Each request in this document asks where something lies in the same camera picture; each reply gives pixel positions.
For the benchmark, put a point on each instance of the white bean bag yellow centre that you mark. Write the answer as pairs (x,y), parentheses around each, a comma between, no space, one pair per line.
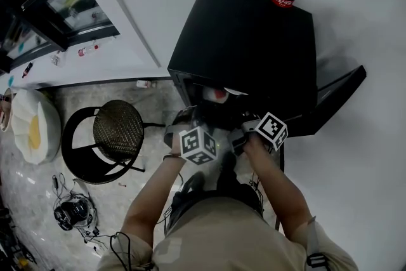
(25,114)

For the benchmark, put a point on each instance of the black-framed window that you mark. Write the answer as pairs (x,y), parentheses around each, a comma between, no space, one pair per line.
(57,9)

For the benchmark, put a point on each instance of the clear bottle with red label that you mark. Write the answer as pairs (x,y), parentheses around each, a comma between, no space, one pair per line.
(88,50)

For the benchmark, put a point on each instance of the red and white bowl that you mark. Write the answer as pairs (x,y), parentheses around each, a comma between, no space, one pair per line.
(207,95)

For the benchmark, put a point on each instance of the person's right black shoe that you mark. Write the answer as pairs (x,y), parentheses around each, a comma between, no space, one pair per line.
(227,163)

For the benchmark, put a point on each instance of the black cabinet with glass door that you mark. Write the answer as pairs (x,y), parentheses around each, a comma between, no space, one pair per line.
(247,41)

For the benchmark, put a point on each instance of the large white plate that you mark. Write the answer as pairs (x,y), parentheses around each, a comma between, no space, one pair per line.
(236,92)

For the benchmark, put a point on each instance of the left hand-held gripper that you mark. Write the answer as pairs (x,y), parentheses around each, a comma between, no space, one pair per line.
(198,146)

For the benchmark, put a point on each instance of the round wooden side table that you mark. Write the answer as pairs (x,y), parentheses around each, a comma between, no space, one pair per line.
(5,111)

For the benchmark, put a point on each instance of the person's right forearm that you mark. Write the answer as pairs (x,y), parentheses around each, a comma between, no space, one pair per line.
(282,190)

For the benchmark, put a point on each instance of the person's left hand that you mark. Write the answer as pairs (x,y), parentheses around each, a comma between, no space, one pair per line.
(187,117)

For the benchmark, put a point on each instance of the black headset device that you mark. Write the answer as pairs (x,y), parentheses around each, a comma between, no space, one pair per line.
(73,214)

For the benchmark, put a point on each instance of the black wrist band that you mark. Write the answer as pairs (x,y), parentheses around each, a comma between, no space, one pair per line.
(174,157)

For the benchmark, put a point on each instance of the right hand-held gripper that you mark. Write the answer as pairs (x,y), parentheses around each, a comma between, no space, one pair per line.
(271,130)

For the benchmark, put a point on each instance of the person's left forearm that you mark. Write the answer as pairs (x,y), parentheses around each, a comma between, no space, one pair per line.
(149,196)

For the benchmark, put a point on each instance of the small red scrap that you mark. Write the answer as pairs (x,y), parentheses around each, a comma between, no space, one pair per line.
(122,184)

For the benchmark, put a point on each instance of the small dark soda bottle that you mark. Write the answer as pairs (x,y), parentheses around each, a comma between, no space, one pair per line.
(27,70)

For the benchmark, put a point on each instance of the person in white shirt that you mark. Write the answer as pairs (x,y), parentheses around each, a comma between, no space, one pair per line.
(228,238)

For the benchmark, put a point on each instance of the crumpled clear plastic bottle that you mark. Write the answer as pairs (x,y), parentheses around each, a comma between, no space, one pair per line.
(57,58)

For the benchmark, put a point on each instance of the red watermelon slice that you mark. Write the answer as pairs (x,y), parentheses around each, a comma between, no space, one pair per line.
(219,94)

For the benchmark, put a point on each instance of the small teal object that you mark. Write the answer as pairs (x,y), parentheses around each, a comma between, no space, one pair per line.
(11,80)

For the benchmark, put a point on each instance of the black round wicker chair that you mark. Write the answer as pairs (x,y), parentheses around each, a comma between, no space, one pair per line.
(117,130)

